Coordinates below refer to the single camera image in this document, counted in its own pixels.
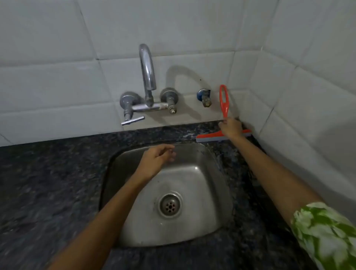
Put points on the person's left hand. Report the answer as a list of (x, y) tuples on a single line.
[(154, 162)]

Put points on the person's right hand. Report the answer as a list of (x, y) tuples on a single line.
[(232, 128)]

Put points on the red squeegee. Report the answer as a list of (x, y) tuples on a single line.
[(224, 111)]

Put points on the person's right forearm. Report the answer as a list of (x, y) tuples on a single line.
[(272, 178)]

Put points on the person's left forearm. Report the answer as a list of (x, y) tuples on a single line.
[(111, 222)]

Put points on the stainless steel sink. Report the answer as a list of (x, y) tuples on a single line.
[(194, 180)]

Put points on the metal sink drain strainer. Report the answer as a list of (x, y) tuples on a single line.
[(169, 205)]

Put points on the green floral sleeve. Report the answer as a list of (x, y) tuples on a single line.
[(325, 236)]

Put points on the blue wall valve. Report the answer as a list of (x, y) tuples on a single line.
[(204, 97)]

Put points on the chrome wall faucet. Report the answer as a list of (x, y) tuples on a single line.
[(147, 69)]

